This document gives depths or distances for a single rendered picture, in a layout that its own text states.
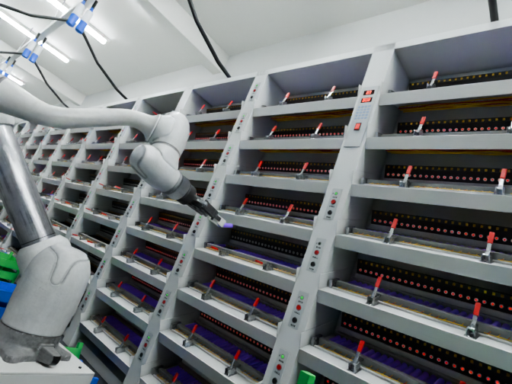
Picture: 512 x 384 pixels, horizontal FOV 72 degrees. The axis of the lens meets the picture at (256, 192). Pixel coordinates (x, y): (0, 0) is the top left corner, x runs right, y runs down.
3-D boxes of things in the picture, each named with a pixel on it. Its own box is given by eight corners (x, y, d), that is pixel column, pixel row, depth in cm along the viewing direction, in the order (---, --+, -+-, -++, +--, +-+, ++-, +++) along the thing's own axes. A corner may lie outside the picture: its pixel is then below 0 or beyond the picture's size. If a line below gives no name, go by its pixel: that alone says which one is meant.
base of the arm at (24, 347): (17, 371, 78) (29, 346, 80) (-32, 333, 88) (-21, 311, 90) (81, 367, 94) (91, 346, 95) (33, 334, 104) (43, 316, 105)
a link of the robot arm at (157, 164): (176, 191, 113) (188, 159, 120) (140, 161, 102) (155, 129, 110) (153, 196, 118) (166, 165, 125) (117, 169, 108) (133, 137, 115)
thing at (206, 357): (254, 411, 115) (259, 369, 114) (158, 341, 157) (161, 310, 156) (293, 390, 129) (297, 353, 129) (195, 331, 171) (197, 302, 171)
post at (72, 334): (68, 346, 197) (194, 84, 242) (62, 340, 203) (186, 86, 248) (100, 350, 210) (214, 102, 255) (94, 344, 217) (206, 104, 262)
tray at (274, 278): (294, 294, 125) (297, 267, 124) (193, 257, 167) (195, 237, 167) (325, 286, 139) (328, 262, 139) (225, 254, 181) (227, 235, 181)
